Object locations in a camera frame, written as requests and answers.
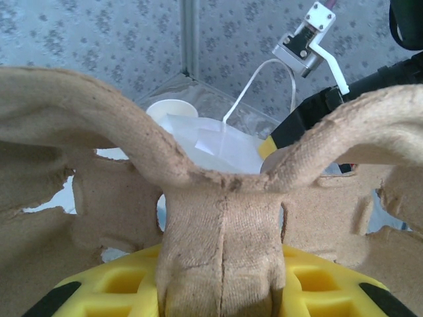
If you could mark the white paper takeout bag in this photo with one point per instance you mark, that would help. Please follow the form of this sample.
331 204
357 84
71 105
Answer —
211 155

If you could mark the aluminium frame post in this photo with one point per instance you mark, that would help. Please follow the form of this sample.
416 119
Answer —
190 33

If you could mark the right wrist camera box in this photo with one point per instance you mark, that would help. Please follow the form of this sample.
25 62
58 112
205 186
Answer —
304 53

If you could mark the brown pulp cup carrier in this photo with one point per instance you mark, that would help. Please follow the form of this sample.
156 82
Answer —
224 224

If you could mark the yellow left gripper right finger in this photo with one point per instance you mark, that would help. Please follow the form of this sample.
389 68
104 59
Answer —
314 280

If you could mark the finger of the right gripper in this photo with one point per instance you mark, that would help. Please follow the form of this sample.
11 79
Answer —
268 147

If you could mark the stack of paper cups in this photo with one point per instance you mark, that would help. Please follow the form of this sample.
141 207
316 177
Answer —
172 107

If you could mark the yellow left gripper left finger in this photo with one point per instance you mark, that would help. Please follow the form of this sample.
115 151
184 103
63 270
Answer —
115 284

